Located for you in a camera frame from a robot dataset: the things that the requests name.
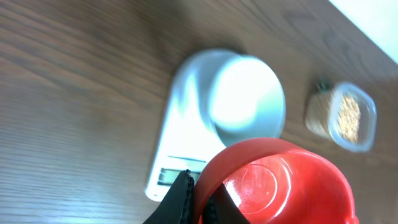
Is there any red plastic measuring scoop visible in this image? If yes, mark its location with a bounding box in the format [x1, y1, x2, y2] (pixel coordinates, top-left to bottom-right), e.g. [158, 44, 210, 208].
[193, 138, 359, 223]

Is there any clear plastic container of soybeans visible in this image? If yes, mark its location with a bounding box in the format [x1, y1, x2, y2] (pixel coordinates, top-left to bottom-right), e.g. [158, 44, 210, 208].
[304, 81, 377, 152]

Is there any white round bowl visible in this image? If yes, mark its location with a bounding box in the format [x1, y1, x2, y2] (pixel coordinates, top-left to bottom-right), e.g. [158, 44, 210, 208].
[209, 55, 286, 146]

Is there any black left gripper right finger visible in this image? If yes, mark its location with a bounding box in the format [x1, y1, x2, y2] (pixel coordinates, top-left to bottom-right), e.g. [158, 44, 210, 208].
[202, 184, 250, 224]

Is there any white digital kitchen scale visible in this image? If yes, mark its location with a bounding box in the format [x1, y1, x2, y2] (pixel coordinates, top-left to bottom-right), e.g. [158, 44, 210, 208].
[145, 49, 243, 202]

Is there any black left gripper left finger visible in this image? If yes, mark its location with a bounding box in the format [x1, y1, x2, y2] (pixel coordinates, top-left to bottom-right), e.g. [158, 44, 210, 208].
[143, 170, 195, 224]

